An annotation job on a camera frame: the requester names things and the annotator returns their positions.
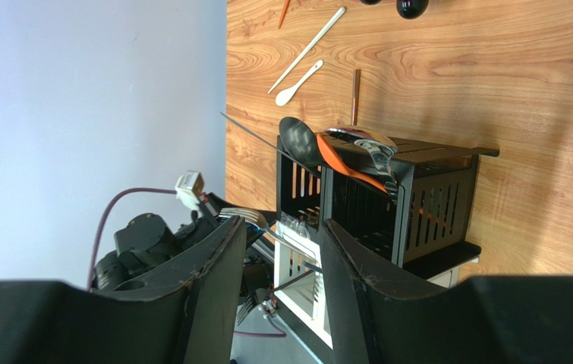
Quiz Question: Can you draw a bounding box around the dark grey chopstick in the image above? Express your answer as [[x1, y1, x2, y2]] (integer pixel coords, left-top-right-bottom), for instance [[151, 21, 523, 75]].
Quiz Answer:
[[351, 69, 361, 126]]

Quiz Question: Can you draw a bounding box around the steel spoon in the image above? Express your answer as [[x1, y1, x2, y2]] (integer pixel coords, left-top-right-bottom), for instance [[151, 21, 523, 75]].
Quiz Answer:
[[325, 125, 399, 201]]

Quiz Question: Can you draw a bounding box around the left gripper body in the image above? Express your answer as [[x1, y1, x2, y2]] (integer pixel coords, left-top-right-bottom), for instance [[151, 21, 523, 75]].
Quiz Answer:
[[91, 187, 238, 290]]

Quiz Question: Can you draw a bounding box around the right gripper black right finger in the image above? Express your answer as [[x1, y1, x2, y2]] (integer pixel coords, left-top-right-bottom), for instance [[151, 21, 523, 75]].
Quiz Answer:
[[320, 219, 573, 363]]

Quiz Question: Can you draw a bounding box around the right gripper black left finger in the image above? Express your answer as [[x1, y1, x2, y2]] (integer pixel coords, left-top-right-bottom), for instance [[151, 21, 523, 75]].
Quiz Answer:
[[0, 217, 247, 363]]

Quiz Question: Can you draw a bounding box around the small white plastic spoon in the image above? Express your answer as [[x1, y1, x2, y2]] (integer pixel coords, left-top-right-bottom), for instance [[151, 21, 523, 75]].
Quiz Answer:
[[275, 59, 324, 107]]

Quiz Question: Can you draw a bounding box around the white slotted utensil caddy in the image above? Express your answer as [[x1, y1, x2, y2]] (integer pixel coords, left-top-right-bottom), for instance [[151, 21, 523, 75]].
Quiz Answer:
[[274, 222, 479, 348]]

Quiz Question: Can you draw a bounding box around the black utensil caddy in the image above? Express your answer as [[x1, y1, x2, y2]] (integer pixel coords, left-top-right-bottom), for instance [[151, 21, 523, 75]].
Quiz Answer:
[[276, 138, 499, 279]]

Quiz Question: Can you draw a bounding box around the black ladle spoon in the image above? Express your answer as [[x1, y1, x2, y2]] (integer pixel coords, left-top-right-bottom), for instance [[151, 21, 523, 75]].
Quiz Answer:
[[279, 117, 323, 169]]

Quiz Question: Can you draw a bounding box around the white orange chopstick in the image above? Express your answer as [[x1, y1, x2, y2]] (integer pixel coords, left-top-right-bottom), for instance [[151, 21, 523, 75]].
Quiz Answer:
[[267, 7, 347, 94]]

